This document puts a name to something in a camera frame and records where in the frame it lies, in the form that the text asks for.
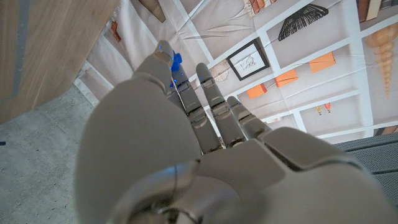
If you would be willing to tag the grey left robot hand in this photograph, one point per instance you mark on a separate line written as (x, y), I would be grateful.
(155, 149)

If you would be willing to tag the blue marker cap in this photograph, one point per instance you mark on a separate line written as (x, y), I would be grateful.
(176, 60)

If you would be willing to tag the printed bookshelf backdrop cloth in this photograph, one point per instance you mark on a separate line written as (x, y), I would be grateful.
(295, 46)

